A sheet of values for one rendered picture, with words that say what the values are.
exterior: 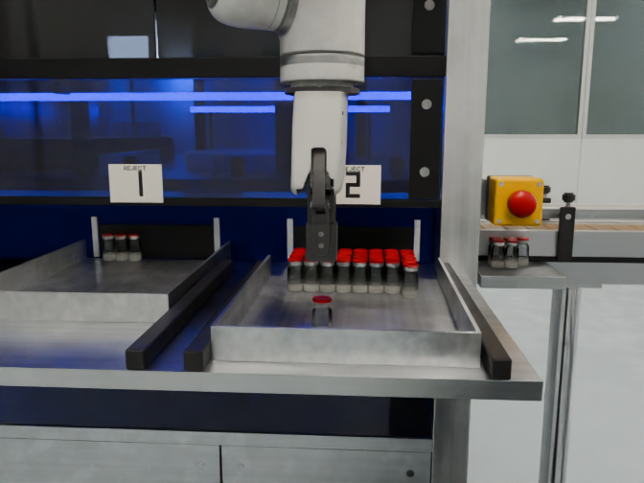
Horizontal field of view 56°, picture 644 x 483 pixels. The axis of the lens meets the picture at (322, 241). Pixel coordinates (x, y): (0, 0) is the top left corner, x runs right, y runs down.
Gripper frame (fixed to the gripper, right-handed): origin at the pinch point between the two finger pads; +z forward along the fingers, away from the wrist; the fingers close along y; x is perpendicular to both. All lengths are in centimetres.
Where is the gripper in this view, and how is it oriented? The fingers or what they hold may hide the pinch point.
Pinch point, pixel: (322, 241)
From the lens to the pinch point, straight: 62.9
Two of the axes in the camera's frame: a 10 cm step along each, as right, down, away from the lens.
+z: 0.0, 9.9, 1.7
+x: 10.0, 0.1, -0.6
